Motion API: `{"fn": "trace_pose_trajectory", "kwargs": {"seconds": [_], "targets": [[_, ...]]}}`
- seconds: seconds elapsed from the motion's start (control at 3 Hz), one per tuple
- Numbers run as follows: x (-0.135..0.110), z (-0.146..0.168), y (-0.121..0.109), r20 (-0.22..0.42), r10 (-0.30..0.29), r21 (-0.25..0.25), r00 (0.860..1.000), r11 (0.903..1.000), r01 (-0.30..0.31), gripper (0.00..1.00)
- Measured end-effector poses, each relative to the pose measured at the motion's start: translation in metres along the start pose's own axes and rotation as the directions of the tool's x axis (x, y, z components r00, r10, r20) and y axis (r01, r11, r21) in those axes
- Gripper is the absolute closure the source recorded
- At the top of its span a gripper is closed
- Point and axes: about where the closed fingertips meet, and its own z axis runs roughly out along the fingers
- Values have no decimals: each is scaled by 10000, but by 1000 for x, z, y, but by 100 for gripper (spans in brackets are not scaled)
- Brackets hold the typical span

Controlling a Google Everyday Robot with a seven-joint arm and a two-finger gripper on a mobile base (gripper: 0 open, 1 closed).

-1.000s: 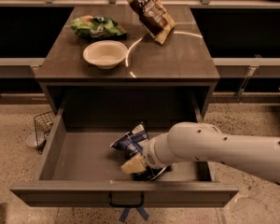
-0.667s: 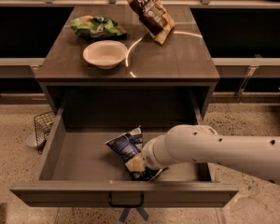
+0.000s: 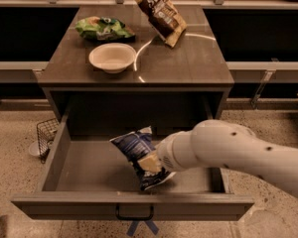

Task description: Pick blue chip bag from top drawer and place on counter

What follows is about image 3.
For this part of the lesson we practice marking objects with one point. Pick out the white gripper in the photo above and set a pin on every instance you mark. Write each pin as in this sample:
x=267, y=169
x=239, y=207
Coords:
x=166, y=156

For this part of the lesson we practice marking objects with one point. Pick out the blue chip bag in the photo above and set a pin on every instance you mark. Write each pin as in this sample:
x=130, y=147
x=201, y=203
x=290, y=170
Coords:
x=136, y=145

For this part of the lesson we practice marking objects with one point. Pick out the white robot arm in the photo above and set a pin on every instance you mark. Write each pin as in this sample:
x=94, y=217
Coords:
x=219, y=144

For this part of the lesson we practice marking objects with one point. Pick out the grey open drawer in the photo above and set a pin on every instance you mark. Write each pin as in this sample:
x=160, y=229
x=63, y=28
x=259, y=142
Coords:
x=85, y=176

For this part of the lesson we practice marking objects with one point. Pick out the grey counter cabinet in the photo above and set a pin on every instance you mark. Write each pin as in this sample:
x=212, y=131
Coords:
x=194, y=65

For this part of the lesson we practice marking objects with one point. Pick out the green chip bag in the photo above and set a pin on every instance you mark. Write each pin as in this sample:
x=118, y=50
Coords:
x=103, y=29

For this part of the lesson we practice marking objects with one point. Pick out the brown chip bag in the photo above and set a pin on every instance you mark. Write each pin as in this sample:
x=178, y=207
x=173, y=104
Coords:
x=165, y=18

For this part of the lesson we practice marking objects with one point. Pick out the white paper bowl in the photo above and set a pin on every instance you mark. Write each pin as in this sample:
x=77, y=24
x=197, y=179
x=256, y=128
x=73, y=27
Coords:
x=113, y=57

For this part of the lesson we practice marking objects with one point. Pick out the black drawer handle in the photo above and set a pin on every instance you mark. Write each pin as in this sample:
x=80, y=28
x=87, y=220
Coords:
x=134, y=212

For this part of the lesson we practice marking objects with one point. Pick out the black wire basket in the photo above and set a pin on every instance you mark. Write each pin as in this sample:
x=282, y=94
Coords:
x=46, y=133

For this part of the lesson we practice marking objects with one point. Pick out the metal rail bracket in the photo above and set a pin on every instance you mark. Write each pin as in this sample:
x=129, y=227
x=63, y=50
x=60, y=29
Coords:
x=264, y=80

